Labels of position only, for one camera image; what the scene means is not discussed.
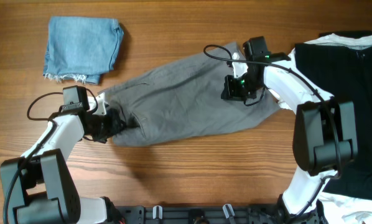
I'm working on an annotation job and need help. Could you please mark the grey shorts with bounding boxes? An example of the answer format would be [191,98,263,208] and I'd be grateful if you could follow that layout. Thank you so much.
[102,54,280,147]

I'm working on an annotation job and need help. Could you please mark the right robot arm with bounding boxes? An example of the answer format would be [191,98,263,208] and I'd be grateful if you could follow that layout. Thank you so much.
[221,36,358,223]

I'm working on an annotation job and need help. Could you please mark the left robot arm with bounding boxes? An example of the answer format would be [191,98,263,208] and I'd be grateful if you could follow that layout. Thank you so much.
[0,85,126,223]

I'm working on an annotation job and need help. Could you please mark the folded blue denim shorts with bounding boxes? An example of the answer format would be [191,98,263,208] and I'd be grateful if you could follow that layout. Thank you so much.
[42,16,124,85]

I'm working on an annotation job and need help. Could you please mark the black garment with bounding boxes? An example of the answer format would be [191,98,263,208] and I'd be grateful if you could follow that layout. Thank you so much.
[294,42,372,200]

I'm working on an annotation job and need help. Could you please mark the white shirt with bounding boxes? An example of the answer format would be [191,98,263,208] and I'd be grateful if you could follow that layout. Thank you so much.
[264,33,372,111]

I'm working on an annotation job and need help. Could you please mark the right black cable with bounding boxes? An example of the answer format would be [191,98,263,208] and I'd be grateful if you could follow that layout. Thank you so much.
[203,44,342,218]

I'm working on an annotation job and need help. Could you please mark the black mounting rail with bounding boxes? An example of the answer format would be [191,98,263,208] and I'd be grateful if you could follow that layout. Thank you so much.
[117,204,277,224]

